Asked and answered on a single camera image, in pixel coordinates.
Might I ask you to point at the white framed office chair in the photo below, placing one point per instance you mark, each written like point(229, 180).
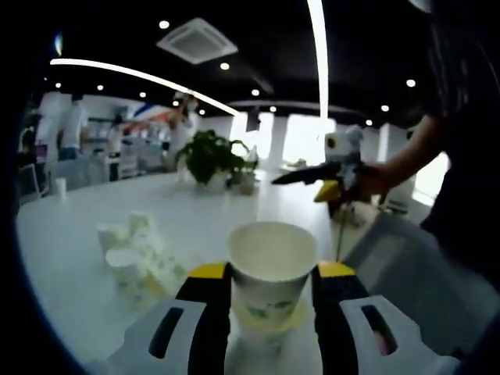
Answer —
point(31, 181)

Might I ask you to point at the person's right hand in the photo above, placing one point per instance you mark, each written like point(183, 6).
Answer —
point(369, 183)

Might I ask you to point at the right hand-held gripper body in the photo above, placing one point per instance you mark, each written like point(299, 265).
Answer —
point(343, 152)

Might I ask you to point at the ceiling air conditioner vent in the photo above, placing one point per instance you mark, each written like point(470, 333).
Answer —
point(197, 41)

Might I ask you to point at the small beige ornament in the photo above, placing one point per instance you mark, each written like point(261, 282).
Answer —
point(246, 185)

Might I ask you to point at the pile of paper cups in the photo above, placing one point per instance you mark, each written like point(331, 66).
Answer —
point(121, 261)

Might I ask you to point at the grey mesh office chair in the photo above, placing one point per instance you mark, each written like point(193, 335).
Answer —
point(410, 265)

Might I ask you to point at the group of ceiling spotlights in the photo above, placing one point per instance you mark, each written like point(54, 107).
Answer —
point(164, 24)

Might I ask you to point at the ceiling light strip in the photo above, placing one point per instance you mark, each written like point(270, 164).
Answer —
point(70, 61)
point(318, 39)

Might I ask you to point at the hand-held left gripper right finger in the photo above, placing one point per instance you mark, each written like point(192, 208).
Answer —
point(351, 336)

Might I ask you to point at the grey desk partition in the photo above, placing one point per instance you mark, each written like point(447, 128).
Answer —
point(82, 172)

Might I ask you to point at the black hanging sign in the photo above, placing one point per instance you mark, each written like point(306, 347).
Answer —
point(253, 119)

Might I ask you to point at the green printed white paper cup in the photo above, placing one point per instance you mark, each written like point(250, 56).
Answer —
point(269, 297)

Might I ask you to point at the person's dark clothed torso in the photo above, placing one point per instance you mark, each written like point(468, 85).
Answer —
point(468, 195)

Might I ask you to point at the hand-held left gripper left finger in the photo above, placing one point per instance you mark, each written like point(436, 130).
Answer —
point(156, 343)

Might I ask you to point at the green potted plant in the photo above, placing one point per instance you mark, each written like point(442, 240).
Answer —
point(207, 156)

